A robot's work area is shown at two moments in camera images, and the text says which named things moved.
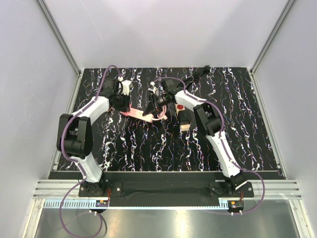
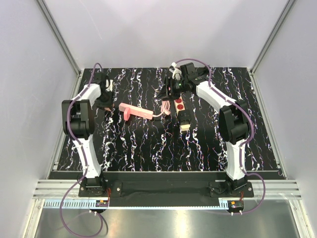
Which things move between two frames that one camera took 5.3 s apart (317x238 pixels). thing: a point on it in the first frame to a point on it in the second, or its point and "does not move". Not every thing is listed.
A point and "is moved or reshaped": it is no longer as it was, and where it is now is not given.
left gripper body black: [122, 102] to [106, 100]
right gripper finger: [151, 109] to [164, 94]
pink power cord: [161, 113] is moved or reshaped
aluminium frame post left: [59, 37] does not move
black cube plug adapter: [184, 117] does not move
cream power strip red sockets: [180, 107] does not move
